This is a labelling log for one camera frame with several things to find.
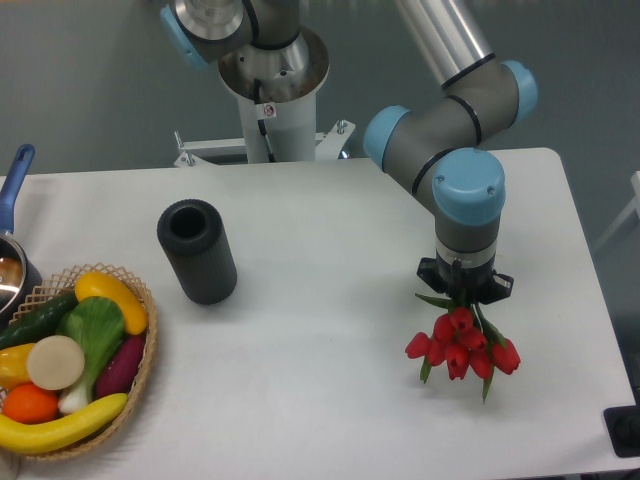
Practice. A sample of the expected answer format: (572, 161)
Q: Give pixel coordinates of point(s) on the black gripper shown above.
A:
(482, 284)

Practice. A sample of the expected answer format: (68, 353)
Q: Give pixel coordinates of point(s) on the red tulip bouquet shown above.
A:
(463, 340)

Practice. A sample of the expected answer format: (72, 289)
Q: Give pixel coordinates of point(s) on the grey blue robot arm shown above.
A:
(435, 156)

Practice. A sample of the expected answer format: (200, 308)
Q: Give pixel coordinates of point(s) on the black device at edge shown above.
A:
(623, 429)

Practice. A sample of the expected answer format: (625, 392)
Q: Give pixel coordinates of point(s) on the dark grey ribbed vase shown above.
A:
(191, 232)

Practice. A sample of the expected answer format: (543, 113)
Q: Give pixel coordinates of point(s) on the purple eggplant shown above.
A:
(121, 371)

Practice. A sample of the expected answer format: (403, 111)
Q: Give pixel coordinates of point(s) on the yellow squash upper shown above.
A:
(100, 284)

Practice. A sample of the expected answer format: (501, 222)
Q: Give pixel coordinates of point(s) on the green bok choy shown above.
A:
(96, 324)

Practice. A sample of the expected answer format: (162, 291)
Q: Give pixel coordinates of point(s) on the woven wicker basket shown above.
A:
(63, 282)

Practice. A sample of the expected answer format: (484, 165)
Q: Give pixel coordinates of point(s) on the beige round disc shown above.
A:
(55, 362)

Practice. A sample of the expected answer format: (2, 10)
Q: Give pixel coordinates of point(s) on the green cucumber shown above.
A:
(38, 323)

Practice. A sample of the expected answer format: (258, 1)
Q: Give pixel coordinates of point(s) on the orange fruit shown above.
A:
(30, 404)

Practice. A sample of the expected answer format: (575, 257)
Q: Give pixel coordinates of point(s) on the yellow bell pepper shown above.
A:
(13, 366)

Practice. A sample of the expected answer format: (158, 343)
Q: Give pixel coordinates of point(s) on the yellow banana squash lower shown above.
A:
(58, 434)

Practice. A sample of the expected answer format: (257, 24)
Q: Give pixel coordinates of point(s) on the white frame at right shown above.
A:
(625, 220)

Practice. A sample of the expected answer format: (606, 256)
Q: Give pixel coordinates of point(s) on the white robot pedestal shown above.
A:
(276, 93)

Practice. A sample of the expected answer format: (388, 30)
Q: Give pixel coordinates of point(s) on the blue handled saucepan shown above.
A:
(18, 275)

